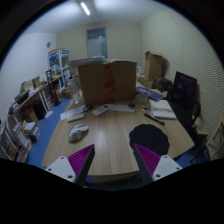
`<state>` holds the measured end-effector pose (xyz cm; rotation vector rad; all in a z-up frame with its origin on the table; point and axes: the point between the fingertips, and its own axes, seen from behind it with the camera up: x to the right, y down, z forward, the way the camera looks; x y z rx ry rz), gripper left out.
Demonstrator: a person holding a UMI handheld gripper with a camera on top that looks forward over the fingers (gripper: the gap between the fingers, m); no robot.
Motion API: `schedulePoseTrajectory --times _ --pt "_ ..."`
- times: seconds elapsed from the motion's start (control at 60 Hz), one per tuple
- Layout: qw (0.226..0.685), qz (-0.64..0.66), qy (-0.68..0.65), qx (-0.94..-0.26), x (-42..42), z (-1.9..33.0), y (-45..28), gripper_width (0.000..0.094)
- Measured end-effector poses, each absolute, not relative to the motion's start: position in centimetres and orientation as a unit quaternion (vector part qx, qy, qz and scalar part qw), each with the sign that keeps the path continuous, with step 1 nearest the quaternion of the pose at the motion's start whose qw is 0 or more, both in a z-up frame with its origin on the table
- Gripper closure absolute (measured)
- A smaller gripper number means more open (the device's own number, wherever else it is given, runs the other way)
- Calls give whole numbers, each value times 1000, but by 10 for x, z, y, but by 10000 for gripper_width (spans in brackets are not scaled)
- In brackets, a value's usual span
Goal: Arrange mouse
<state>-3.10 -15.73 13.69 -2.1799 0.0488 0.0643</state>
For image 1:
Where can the blue book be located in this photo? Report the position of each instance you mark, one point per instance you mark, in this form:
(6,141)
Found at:
(151,94)

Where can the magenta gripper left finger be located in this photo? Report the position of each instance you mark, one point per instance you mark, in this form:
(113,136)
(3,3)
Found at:
(75,167)

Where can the open white notebook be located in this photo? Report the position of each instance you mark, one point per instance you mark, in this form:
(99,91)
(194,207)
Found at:
(162,109)

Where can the white computer mouse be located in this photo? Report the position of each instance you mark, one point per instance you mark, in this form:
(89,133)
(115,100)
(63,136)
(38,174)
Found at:
(77,132)

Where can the wooden shelf desk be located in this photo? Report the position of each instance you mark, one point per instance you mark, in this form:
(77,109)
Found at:
(40,90)

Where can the white flat device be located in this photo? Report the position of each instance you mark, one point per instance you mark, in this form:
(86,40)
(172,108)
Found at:
(75,117)

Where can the ceiling light tube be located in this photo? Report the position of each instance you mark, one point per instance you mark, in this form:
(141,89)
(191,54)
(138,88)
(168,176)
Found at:
(85,8)

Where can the blue white display cabinet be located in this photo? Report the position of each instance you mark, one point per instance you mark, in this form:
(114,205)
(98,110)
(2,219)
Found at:
(59,62)

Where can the white remote control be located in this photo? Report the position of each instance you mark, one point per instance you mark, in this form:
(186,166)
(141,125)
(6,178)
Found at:
(99,111)

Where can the small black object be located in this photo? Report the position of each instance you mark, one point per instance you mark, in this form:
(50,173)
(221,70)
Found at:
(131,105)

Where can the black office chair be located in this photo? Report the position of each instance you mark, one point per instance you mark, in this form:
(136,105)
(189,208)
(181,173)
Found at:
(182,97)

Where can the grey door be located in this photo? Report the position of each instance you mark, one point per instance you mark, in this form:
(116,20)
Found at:
(96,42)

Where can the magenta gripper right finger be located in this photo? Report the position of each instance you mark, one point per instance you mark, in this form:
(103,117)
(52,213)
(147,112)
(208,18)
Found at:
(152,166)

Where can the large brown cardboard box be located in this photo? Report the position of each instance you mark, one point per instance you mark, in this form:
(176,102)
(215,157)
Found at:
(108,82)

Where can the black marker pen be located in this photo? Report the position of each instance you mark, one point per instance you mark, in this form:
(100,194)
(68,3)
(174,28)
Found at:
(154,119)

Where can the white paper sheet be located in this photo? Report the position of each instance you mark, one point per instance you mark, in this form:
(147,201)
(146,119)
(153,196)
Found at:
(121,108)

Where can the tall cardboard box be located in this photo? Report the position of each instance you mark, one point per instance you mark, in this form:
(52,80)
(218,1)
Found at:
(153,67)

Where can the black round mouse pad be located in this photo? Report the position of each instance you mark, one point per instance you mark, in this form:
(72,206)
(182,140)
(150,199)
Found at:
(150,137)

